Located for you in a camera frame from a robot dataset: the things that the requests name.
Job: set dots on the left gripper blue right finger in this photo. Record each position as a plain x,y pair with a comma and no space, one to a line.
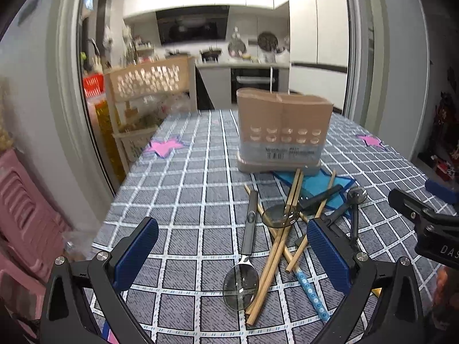
336,268

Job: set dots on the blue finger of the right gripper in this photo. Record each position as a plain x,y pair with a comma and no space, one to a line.
444,193

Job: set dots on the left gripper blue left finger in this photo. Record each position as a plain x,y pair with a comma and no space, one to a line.
130,253

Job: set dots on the chopstick with blue end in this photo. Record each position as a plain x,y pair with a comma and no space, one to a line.
308,289

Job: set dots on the black handled spoon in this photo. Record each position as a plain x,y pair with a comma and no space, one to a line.
322,232

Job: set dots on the dark translucent spoon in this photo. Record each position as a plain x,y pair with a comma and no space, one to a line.
241,283
283,215

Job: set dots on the plain bamboo chopstick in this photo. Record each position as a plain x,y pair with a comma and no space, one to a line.
275,254

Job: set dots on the small black spoon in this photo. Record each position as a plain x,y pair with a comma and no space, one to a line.
355,196

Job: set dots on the person's right hand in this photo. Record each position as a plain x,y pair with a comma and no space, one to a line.
445,301

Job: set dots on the pink plastic stool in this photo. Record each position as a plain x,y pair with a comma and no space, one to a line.
31,239

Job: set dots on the beige plastic utensil holder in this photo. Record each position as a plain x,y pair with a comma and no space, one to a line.
281,132

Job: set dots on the beige flower-cutout storage rack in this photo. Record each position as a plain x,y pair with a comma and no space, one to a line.
141,96

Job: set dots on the red plastic basket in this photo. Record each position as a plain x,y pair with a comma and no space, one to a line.
93,85

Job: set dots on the white refrigerator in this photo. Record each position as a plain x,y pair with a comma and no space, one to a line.
319,49

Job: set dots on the built-in black oven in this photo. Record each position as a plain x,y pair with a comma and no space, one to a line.
265,79

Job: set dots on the black wok on stove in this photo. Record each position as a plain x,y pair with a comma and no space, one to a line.
210,55

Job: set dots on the black range hood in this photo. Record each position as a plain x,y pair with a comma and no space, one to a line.
192,24

